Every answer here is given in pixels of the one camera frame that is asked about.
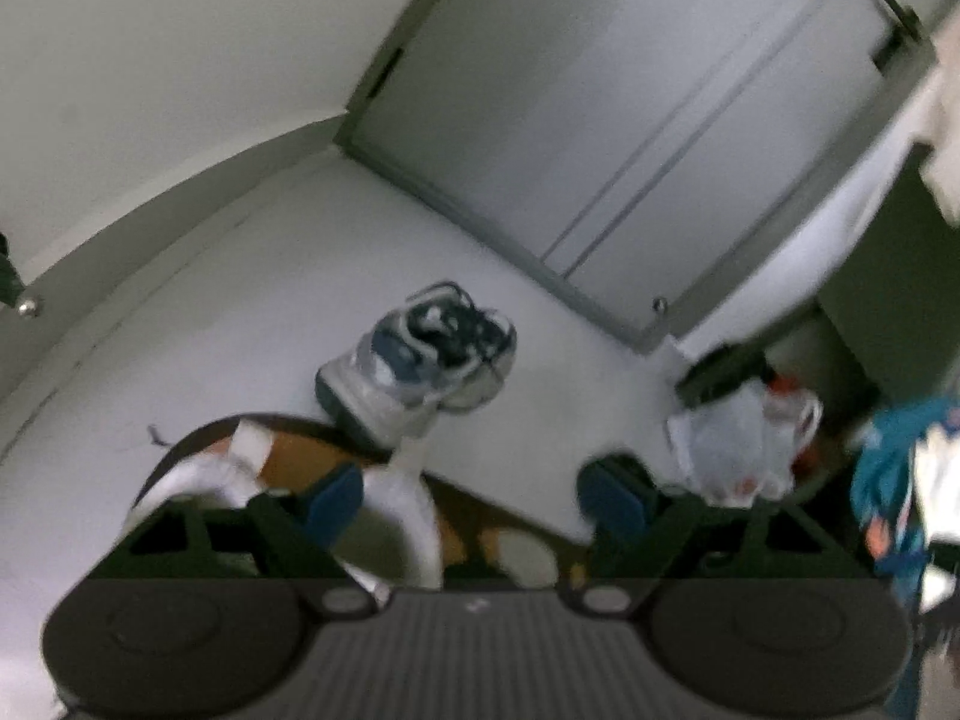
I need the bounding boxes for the grey blue running shoe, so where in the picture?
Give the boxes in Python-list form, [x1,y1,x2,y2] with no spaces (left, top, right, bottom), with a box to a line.
[314,281,517,455]

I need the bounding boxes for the orange round floor mat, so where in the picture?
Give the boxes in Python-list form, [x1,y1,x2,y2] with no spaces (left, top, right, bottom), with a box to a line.
[127,413,587,590]

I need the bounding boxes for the white red plastic bag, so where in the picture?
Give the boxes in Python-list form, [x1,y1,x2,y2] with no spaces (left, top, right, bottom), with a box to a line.
[665,379,823,509]

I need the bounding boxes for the teal cartoon bag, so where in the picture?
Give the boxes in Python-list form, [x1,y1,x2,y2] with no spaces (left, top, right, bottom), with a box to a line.
[850,397,958,718]

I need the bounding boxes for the metal door stopper knob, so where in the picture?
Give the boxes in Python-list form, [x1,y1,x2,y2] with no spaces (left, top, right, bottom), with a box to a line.
[14,298,43,319]

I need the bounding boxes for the grey entrance door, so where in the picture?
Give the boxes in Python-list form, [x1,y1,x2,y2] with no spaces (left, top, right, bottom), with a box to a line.
[342,0,953,349]

